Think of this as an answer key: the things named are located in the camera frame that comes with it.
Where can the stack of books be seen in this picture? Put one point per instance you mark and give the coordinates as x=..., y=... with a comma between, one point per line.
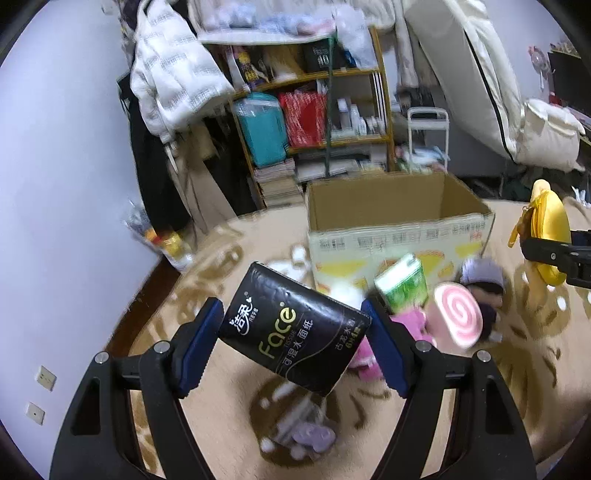
x=278, y=184

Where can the black hanging coat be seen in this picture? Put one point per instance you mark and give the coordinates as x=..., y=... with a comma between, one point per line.
x=163, y=205

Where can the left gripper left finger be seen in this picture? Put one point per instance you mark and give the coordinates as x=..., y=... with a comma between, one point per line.
x=98, y=439

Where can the red gift bag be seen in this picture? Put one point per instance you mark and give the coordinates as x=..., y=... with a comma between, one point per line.
x=304, y=114

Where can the pink plush bear keychain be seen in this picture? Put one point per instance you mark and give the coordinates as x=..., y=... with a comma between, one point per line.
x=386, y=352

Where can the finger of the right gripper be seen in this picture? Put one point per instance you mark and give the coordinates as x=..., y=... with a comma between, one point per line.
x=560, y=262

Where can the wall socket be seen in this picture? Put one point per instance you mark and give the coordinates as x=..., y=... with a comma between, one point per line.
x=45, y=378

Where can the green pole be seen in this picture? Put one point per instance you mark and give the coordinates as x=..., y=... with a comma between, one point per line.
x=328, y=106

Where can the white fluffy plush yellow pompoms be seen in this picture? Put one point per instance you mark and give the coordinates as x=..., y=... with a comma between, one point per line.
x=344, y=295

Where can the white-haired doll plush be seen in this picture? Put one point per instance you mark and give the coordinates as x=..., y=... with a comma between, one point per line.
x=484, y=279

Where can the teal bag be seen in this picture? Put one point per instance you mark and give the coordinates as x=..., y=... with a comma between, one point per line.
x=261, y=119

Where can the purple toy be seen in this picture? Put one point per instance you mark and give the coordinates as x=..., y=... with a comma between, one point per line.
x=304, y=430

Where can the black Face tissue pack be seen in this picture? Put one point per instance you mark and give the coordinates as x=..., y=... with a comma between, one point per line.
x=297, y=333

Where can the green tissue pack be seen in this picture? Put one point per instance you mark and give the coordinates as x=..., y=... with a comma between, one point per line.
x=403, y=286

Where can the wooden bookshelf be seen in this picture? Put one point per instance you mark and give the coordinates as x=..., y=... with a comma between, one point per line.
x=362, y=132

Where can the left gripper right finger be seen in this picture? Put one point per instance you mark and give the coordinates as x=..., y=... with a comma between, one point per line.
x=487, y=438

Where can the white plastic bag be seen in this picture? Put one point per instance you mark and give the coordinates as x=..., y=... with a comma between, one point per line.
x=354, y=35

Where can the white rolling cart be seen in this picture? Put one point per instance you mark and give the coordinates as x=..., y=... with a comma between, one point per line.
x=428, y=140

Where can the yellow round plush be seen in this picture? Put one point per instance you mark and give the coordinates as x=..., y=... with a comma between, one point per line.
x=544, y=217

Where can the cardboard box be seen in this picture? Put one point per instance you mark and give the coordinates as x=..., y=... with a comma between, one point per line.
x=358, y=227

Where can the pink swirl roll plush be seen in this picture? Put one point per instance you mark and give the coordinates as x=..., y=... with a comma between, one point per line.
x=454, y=318

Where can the cream office chair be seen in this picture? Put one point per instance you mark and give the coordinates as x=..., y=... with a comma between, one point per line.
x=482, y=91

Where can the white puffer jacket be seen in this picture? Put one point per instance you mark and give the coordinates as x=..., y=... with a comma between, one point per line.
x=174, y=77

